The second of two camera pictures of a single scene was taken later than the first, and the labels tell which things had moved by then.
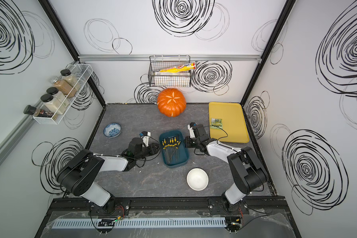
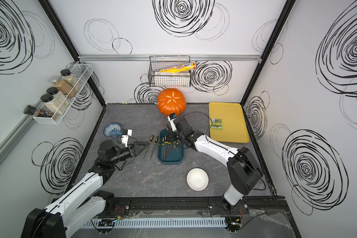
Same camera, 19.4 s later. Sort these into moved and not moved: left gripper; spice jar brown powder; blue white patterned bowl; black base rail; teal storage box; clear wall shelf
Moved: teal storage box; left gripper
Not moved: clear wall shelf; blue white patterned bowl; black base rail; spice jar brown powder
